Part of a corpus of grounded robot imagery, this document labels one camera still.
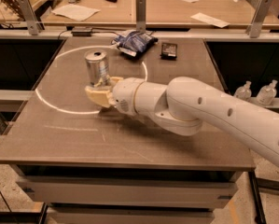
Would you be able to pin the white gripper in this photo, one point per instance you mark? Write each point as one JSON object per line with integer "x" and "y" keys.
{"x": 124, "y": 94}

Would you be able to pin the silver blue redbull can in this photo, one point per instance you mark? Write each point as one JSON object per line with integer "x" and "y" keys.
{"x": 97, "y": 66}

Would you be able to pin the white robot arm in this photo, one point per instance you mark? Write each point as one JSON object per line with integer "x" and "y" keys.
{"x": 183, "y": 105}

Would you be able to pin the blue chip bag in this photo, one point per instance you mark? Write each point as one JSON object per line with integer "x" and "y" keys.
{"x": 133, "y": 43}

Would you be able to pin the black power adapter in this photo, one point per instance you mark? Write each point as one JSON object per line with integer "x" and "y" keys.
{"x": 81, "y": 31}

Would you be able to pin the small black snack packet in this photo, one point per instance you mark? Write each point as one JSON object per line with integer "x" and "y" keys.
{"x": 168, "y": 51}

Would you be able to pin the white paper sheet left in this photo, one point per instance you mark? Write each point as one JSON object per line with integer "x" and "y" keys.
{"x": 75, "y": 12}

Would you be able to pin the white drawer cabinet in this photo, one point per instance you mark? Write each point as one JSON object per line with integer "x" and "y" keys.
{"x": 117, "y": 196}

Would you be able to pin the white paper strip right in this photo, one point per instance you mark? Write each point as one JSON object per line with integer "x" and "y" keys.
{"x": 210, "y": 20}

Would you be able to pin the left sanitizer bottle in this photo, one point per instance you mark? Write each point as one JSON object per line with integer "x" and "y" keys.
{"x": 244, "y": 91}

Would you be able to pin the sanitizer bottle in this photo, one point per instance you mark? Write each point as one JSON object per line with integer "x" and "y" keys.
{"x": 244, "y": 91}
{"x": 267, "y": 93}

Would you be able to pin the right sanitizer bottle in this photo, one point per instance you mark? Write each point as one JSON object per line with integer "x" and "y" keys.
{"x": 267, "y": 93}

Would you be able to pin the middle metal bracket post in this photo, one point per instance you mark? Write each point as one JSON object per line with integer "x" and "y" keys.
{"x": 140, "y": 6}

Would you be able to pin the metal bracket post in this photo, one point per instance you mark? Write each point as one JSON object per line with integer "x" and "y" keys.
{"x": 33, "y": 24}
{"x": 140, "y": 6}
{"x": 254, "y": 28}

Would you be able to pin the left metal bracket post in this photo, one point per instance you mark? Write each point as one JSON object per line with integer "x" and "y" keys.
{"x": 33, "y": 24}

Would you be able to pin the right metal bracket post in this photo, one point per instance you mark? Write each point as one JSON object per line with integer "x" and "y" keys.
{"x": 254, "y": 28}

